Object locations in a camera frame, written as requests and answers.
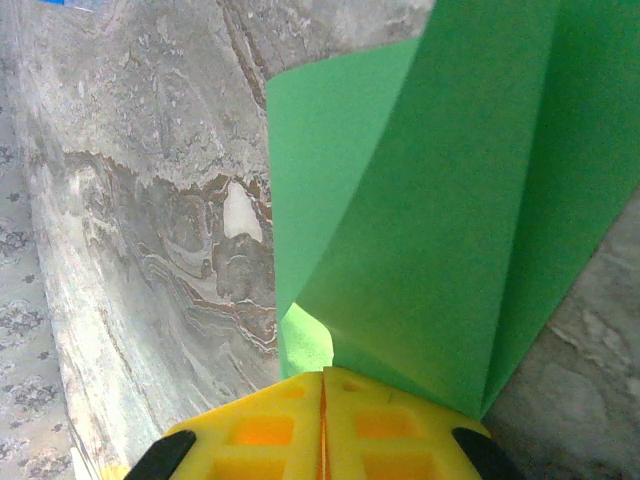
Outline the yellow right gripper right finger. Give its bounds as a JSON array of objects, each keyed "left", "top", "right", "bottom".
[{"left": 322, "top": 366, "right": 524, "bottom": 480}]

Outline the green paper sheet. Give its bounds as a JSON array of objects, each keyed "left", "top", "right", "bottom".
[{"left": 266, "top": 0, "right": 640, "bottom": 419}]

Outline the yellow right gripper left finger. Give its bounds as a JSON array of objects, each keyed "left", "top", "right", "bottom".
[{"left": 124, "top": 367, "right": 326, "bottom": 480}]

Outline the blue toy brick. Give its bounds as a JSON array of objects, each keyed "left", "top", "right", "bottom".
[{"left": 38, "top": 0, "right": 96, "bottom": 13}]

